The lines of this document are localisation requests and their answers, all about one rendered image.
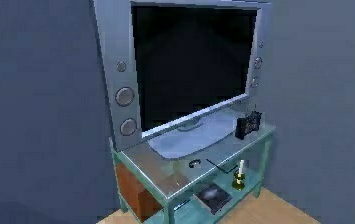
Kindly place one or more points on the black flat square case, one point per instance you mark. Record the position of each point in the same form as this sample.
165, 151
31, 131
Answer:
213, 196

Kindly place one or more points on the green glass television stand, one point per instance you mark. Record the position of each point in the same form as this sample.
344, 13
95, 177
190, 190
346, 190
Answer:
171, 176

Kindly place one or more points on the silver television set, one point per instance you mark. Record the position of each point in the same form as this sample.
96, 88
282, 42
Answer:
191, 63

